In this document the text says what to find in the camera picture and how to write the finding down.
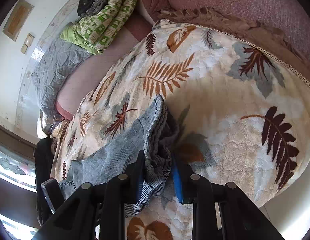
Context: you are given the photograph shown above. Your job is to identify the blue washed denim pants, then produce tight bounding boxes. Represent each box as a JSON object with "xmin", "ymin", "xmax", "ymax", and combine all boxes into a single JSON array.
[{"xmin": 59, "ymin": 94, "xmax": 182, "ymax": 217}]

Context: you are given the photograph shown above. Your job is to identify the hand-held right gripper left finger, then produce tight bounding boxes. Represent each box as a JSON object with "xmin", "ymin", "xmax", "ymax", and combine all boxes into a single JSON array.
[{"xmin": 32, "ymin": 150, "xmax": 145, "ymax": 240}]

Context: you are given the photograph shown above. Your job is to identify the grey crumpled cloth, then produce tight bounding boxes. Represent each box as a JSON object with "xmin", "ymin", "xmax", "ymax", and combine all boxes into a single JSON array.
[{"xmin": 90, "ymin": 0, "xmax": 108, "ymax": 15}]

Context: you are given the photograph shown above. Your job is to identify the dark jacket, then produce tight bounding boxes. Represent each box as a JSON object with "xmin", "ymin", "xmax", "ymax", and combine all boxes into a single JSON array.
[{"xmin": 34, "ymin": 137, "xmax": 58, "ymax": 228}]

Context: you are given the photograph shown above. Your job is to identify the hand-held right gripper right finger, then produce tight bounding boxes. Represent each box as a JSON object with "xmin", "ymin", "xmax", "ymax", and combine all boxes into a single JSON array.
[{"xmin": 171, "ymin": 155, "xmax": 285, "ymax": 240}]

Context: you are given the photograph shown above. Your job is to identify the gold framed wall picture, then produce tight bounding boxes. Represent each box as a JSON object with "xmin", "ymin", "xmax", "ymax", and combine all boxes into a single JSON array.
[{"xmin": 2, "ymin": 0, "xmax": 35, "ymax": 42}]

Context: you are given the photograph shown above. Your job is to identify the green patterned blanket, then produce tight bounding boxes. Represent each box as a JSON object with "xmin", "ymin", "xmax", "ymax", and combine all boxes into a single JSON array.
[{"xmin": 59, "ymin": 0, "xmax": 139, "ymax": 55}]

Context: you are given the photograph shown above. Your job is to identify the grey quilted blanket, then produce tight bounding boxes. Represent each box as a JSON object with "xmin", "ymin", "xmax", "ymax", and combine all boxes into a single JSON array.
[{"xmin": 31, "ymin": 40, "xmax": 93, "ymax": 117}]

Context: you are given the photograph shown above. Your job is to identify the leaf print blanket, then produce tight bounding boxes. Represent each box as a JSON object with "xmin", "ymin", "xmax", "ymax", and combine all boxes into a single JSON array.
[{"xmin": 49, "ymin": 19, "xmax": 310, "ymax": 240}]

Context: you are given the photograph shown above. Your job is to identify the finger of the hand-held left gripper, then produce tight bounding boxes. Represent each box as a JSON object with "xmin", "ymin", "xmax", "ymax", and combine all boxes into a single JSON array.
[{"xmin": 41, "ymin": 179, "xmax": 64, "ymax": 212}]

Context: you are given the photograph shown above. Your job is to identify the white cloth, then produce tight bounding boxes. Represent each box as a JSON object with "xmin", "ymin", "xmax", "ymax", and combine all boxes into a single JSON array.
[{"xmin": 37, "ymin": 110, "xmax": 58, "ymax": 139}]

